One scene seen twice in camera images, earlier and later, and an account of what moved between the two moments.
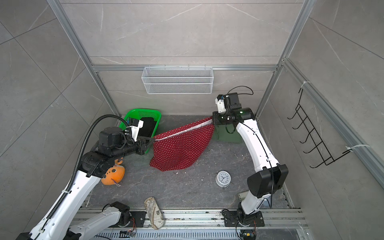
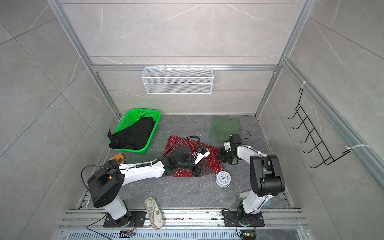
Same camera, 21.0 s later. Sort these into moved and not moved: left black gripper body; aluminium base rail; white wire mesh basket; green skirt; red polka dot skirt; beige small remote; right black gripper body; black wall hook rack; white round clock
Moved: red polka dot skirt; left black gripper body; right black gripper body
Not moved: white wire mesh basket; aluminium base rail; green skirt; beige small remote; white round clock; black wall hook rack
